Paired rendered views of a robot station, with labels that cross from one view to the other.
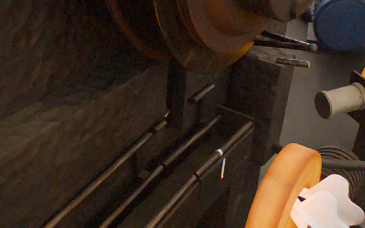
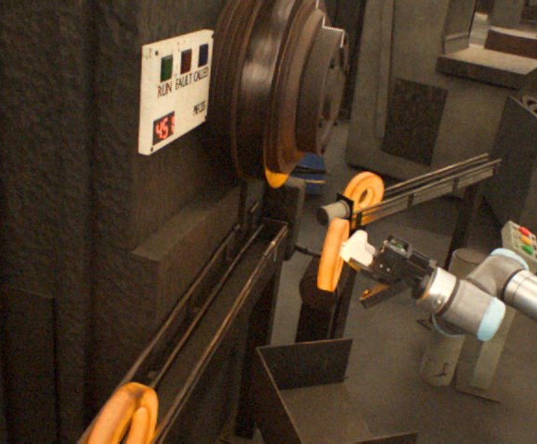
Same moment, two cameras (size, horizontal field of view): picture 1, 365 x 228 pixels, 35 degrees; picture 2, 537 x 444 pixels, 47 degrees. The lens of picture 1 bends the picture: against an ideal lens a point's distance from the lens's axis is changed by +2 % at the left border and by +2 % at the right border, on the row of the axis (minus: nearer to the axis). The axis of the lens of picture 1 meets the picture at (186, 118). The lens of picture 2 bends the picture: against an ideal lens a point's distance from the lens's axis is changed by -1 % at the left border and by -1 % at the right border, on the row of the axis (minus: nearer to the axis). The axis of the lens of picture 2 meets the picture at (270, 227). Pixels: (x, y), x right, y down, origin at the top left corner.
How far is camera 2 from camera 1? 0.70 m
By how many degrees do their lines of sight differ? 16
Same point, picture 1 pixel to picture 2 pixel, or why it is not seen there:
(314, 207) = (352, 247)
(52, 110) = (195, 212)
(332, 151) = not seen: hidden behind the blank
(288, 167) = (338, 227)
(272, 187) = (333, 237)
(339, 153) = not seen: hidden behind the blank
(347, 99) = (337, 211)
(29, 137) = (193, 225)
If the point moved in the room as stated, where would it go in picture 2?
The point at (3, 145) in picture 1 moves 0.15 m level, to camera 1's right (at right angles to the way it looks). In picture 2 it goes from (182, 228) to (256, 230)
